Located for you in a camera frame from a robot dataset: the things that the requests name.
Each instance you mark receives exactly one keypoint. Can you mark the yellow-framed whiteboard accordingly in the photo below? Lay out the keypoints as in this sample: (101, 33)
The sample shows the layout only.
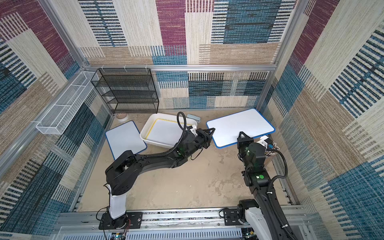
(164, 132)

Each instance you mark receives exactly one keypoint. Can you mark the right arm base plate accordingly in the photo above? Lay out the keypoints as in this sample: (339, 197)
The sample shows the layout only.
(233, 217)

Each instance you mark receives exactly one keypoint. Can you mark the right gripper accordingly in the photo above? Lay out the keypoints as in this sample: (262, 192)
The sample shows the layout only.
(244, 141)

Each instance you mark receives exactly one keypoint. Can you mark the blue-framed whiteboard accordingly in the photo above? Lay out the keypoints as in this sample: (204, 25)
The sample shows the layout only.
(125, 137)
(227, 128)

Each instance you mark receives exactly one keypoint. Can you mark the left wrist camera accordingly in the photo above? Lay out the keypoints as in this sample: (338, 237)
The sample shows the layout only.
(193, 129)

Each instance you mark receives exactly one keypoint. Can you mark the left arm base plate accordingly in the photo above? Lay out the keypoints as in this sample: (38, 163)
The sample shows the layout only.
(130, 220)

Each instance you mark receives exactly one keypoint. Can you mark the black wire mesh shelf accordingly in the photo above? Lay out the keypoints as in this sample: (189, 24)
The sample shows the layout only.
(127, 90)

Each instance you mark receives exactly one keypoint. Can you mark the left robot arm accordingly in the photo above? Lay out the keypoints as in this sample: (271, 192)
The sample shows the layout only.
(123, 172)

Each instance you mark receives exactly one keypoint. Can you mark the cup of pencils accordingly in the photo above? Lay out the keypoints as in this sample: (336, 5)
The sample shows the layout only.
(271, 154)

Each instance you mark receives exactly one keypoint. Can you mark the aluminium front rail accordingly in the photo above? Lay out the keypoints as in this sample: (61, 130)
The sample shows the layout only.
(168, 219)

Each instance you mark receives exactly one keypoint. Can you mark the white wire mesh basket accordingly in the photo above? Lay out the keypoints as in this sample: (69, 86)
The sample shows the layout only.
(60, 115)

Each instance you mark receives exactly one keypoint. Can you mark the tape roll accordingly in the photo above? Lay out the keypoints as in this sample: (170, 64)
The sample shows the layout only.
(122, 117)

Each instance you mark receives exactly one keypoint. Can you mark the white plastic storage box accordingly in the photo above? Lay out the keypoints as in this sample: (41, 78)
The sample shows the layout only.
(150, 122)

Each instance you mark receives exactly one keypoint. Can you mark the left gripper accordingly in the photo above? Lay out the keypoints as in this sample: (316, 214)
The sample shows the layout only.
(206, 138)

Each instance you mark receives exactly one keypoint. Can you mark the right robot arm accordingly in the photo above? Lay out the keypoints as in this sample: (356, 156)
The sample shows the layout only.
(264, 213)

